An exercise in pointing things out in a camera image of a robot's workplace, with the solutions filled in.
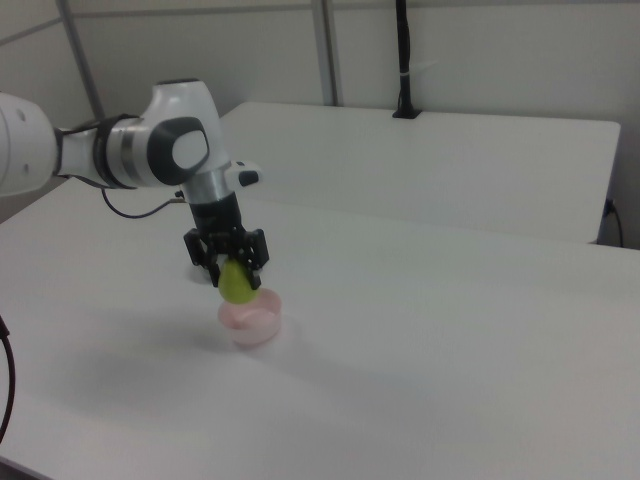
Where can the green pear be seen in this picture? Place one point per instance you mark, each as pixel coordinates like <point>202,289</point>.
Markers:
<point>235,287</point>

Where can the pink plastic bowl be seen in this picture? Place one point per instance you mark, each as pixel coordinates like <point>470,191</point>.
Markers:
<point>260,325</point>

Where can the grey partition frame post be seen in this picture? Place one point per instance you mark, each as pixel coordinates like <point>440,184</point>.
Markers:
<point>328,50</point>
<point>82,65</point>

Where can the black camera pole with base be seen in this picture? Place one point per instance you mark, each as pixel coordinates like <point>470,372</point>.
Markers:
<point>404,50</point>

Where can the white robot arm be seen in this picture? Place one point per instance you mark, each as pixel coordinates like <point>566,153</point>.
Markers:
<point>150,140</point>

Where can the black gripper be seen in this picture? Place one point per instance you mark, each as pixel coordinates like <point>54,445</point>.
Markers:
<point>216,215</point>

